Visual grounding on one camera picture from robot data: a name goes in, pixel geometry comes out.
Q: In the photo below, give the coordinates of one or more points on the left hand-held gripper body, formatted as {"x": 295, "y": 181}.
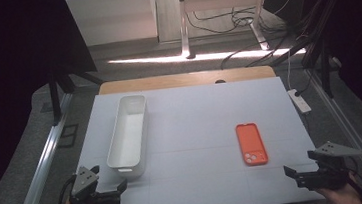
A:
{"x": 84, "y": 183}

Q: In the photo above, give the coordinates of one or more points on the black floor frame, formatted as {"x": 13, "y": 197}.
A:
{"x": 68, "y": 136}

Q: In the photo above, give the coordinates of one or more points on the white desk frame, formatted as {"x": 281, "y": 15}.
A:
{"x": 219, "y": 1}

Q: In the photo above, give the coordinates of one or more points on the black metal stand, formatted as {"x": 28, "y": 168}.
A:
{"x": 324, "y": 68}
{"x": 55, "y": 97}

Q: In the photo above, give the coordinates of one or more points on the orange phone case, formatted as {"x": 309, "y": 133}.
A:
{"x": 250, "y": 142}

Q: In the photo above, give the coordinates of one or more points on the white plastic storage bin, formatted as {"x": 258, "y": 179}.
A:
{"x": 128, "y": 137}

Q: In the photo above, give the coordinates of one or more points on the black table grommet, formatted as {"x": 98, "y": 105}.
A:
{"x": 220, "y": 81}

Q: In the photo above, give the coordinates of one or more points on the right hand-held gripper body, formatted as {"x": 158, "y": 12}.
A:
{"x": 330, "y": 176}

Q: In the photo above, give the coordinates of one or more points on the aluminium rail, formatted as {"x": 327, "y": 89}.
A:
{"x": 353, "y": 135}
{"x": 42, "y": 165}

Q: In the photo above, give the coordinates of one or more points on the white foam board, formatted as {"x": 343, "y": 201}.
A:
{"x": 191, "y": 121}

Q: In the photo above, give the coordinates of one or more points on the dark curtain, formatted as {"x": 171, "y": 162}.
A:
{"x": 6, "y": 82}
{"x": 361, "y": 47}

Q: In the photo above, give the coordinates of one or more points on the white cabinet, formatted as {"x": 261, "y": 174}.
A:
{"x": 112, "y": 18}

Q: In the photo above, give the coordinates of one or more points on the person's right hand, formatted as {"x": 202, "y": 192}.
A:
{"x": 344, "y": 197}

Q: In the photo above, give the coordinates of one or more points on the wooden table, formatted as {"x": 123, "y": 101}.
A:
{"x": 167, "y": 82}

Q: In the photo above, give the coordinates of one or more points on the white power strip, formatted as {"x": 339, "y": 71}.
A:
{"x": 299, "y": 101}

